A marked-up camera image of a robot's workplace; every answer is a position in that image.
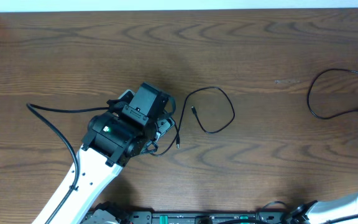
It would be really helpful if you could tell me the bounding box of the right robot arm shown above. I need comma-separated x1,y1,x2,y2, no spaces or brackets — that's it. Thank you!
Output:
285,192,358,224

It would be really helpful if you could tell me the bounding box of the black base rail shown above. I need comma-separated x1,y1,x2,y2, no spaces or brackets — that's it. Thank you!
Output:
82,202,291,224

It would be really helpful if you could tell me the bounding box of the black USB cable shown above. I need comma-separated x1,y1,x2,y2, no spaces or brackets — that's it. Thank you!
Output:
306,68,358,120
144,86,236,157

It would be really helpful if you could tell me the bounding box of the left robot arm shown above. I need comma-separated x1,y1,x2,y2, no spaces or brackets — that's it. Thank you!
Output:
34,83,176,223

